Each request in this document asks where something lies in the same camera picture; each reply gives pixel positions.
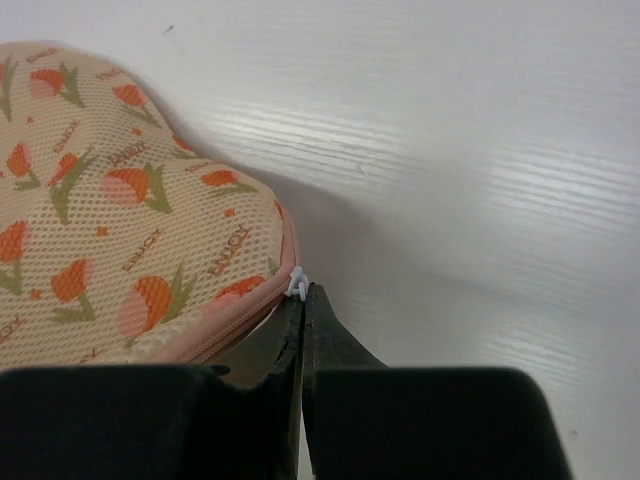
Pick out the white zipper pull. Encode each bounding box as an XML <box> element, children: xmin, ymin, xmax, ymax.
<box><xmin>285</xmin><ymin>266</ymin><xmax>310</xmax><ymax>302</ymax></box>

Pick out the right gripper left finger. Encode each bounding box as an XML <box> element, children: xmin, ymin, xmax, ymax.
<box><xmin>1</xmin><ymin>299</ymin><xmax>304</xmax><ymax>479</ymax></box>

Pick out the floral mesh laundry bag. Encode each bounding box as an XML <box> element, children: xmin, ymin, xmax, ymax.
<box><xmin>1</xmin><ymin>42</ymin><xmax>300</xmax><ymax>370</ymax></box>

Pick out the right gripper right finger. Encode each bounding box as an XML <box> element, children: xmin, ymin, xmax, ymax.
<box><xmin>302</xmin><ymin>284</ymin><xmax>570</xmax><ymax>479</ymax></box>

